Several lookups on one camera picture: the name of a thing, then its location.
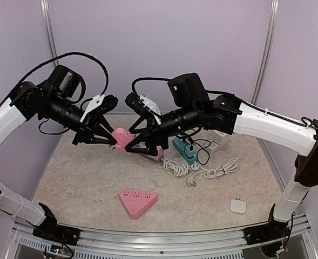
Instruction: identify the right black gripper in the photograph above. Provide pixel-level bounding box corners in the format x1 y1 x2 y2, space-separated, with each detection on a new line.
124 101 202 155

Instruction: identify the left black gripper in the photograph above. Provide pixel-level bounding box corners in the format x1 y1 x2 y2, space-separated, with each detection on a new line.
44 93 118 145

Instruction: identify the pink square plug adapter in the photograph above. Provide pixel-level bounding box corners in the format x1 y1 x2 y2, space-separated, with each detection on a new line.
111 128 134 152

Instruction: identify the purple power strip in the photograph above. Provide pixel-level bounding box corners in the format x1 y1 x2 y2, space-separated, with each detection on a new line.
139 146 164 163

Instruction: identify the teal power strip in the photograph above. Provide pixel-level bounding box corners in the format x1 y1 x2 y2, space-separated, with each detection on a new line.
172 138 198 165

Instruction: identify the teal charger plug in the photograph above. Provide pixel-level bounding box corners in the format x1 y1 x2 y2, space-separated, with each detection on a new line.
182 144 197 164

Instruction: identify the pink triangular power strip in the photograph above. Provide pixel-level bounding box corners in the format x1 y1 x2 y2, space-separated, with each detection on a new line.
118 189 158 220

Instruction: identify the white cube socket adapter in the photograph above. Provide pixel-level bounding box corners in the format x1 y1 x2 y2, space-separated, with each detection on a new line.
206 131 229 154

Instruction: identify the white square charger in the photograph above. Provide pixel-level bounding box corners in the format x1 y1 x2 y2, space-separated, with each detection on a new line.
229 198 247 215

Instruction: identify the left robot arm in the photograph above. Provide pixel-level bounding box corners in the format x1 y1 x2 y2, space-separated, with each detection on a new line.
0 65 118 240

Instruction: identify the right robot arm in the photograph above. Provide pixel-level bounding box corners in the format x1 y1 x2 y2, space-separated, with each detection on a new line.
125 73 318 240

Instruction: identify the white round plug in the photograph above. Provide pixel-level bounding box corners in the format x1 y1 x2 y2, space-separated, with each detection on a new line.
190 163 200 172

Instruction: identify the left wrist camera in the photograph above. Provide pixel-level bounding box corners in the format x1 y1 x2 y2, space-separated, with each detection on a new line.
80 94 119 122

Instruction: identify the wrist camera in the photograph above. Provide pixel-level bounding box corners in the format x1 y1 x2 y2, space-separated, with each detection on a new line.
125 92 160 119
80 94 119 122

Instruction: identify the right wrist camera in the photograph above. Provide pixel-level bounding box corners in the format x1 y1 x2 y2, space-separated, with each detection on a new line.
125 92 160 119

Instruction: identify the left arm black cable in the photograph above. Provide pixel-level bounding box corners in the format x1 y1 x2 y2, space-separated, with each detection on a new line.
0 51 110 119

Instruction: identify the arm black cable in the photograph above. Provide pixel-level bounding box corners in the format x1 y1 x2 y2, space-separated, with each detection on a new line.
131 77 318 135
0 51 110 119

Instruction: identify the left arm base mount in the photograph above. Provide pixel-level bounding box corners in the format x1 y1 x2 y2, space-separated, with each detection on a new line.
32 224 81 246

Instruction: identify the aluminium front rail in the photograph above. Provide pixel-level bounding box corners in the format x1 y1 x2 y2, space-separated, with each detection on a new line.
5 214 318 258

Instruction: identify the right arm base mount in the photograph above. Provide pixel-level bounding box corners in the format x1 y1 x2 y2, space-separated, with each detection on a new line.
243 220 290 245

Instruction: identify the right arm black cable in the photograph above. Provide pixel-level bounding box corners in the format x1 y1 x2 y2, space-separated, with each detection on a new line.
131 77 318 135

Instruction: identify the right aluminium corner post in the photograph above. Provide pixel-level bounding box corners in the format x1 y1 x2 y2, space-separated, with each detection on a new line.
251 0 280 105

